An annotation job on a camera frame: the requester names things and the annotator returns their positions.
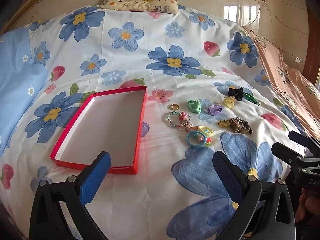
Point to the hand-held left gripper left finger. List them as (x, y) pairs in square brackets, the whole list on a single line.
[(96, 177)]

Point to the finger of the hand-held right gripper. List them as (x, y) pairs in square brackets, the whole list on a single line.
[(301, 138), (283, 151)]

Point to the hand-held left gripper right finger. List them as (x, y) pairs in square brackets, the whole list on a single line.
[(228, 175)]

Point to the red shallow cardboard box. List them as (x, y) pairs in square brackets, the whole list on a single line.
[(100, 130)]

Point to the gold square wrist watch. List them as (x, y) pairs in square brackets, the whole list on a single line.
[(236, 126)]

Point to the yellow claw hair clip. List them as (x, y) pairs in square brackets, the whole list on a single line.
[(228, 102)]

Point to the pink heart hair clip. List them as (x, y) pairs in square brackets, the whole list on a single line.
[(184, 116)]

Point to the person's right hand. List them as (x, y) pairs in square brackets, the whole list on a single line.
[(308, 205)]

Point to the amber hair clip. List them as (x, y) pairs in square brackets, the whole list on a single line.
[(222, 123)]

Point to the green leaf hair clip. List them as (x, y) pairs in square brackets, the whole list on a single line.
[(250, 97)]

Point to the peach checked heart blanket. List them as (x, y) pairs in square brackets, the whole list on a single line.
[(277, 65)]

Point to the blue flower print bed sheet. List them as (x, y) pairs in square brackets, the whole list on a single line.
[(150, 75)]

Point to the light blue daisy print quilt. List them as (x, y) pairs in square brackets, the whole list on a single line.
[(17, 80)]

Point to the panda print pillow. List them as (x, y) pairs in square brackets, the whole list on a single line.
[(140, 1)]

